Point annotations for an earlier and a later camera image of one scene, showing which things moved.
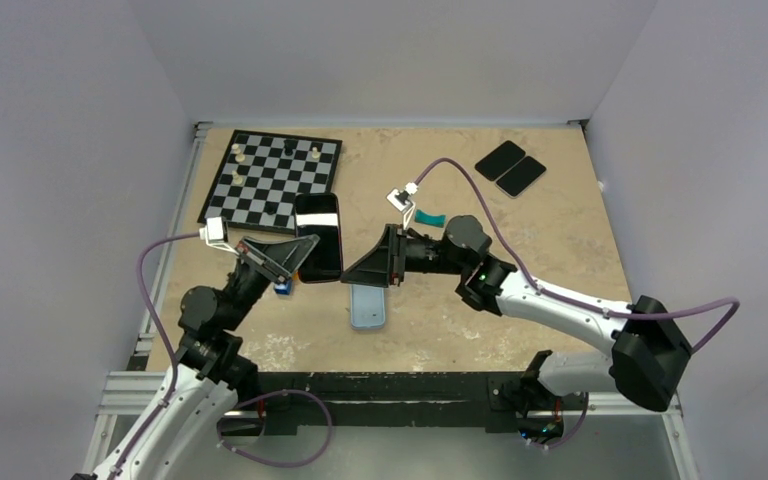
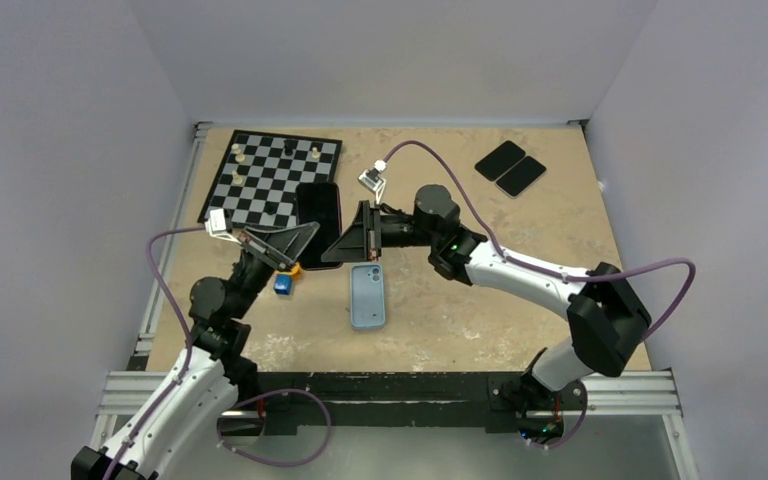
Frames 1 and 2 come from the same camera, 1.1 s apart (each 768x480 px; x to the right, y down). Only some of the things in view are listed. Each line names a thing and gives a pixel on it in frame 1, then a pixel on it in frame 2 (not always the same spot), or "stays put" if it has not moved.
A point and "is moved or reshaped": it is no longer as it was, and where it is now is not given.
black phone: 500,160 stays put
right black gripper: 381,267 → 358,242
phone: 520,176 stays put
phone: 318,214 is moved or reshaped
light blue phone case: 367,306 stays put
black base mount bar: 495,401 stays put
